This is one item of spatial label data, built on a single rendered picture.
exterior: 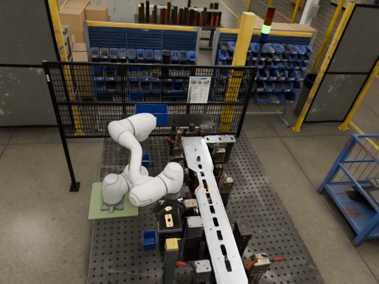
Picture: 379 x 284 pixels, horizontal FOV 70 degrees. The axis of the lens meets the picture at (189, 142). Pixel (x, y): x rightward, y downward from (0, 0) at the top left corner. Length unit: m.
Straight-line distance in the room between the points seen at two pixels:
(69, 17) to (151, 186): 4.93
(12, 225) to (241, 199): 2.30
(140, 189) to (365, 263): 2.78
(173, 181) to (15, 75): 2.97
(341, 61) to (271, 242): 3.07
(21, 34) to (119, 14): 4.99
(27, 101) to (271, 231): 3.29
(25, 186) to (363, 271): 3.76
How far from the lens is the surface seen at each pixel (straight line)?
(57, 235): 3.16
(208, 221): 1.92
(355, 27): 4.50
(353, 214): 3.72
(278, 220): 2.48
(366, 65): 4.97
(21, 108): 4.20
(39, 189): 3.62
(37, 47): 3.71
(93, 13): 6.23
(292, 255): 2.34
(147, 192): 1.29
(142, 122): 1.79
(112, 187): 2.16
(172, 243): 1.62
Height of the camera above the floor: 2.55
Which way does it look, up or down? 39 degrees down
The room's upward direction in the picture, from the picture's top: 7 degrees clockwise
